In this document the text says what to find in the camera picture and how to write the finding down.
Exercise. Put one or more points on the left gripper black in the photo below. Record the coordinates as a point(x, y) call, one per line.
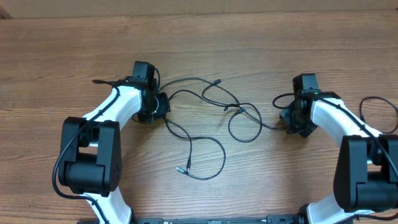
point(166, 108)

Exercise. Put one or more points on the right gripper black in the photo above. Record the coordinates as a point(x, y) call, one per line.
point(286, 117)

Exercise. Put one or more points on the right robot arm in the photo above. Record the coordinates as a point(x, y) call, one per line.
point(365, 181)

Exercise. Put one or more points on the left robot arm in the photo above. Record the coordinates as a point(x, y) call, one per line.
point(90, 162)

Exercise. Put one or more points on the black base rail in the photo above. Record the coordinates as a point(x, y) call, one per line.
point(270, 219)

